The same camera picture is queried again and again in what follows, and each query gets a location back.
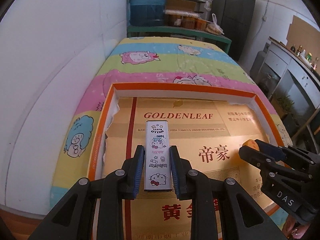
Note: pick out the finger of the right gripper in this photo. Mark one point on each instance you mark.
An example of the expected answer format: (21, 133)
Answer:
(289, 154)
(257, 158)

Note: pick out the green low table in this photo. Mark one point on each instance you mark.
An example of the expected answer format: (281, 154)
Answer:
(162, 31)

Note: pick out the plastic bag of food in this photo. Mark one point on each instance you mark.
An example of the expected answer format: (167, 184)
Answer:
(213, 27)

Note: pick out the potted green plant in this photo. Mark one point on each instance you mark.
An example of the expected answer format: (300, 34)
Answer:
(282, 104)

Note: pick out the blue water jug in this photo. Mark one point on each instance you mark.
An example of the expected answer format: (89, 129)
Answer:
(147, 13)

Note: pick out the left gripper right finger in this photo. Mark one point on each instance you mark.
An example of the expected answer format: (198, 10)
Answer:
(225, 202)

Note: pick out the person's right hand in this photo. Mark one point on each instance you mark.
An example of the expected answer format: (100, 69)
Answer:
(293, 231)

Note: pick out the black refrigerator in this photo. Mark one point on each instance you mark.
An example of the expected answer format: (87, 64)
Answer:
(234, 17)

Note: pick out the orange bottle cap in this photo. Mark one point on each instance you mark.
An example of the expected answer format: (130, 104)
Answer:
(252, 144)

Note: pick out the colourful cartoon bed quilt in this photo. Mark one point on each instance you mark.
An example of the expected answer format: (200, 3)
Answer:
(146, 59)

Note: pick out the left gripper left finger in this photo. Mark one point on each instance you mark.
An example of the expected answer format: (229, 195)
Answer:
(73, 216)

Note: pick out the white cartoon print box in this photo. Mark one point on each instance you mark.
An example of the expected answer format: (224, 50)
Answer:
(157, 161)

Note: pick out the grey kitchen counter cabinet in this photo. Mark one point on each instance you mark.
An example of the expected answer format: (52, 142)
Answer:
(278, 70)

